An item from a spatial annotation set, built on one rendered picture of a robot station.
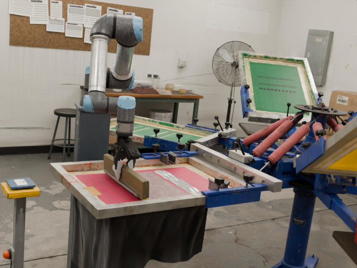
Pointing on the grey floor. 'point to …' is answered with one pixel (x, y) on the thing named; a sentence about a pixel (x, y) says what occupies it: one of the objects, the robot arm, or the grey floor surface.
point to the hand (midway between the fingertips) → (124, 177)
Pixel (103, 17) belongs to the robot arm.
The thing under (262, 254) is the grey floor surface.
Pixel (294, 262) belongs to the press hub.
